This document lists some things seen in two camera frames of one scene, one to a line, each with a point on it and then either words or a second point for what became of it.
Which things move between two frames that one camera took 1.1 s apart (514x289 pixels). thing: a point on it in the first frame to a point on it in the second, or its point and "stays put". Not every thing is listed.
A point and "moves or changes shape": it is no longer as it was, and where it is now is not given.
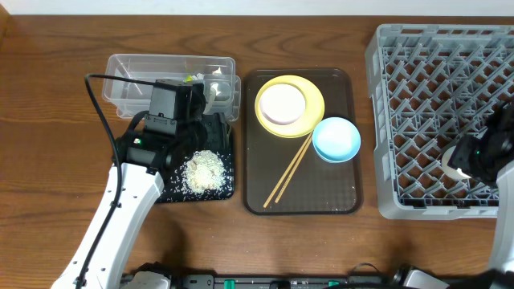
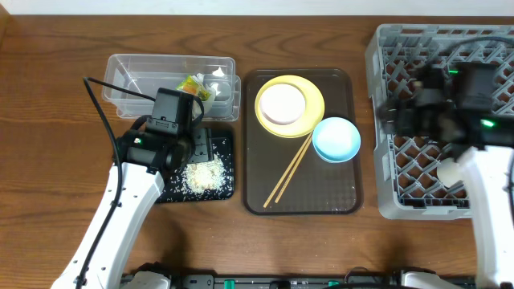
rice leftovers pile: [205, 170] stays put
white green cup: [450, 170] moves or changes shape
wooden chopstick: [287, 171] stays put
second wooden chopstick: [293, 169] stays put
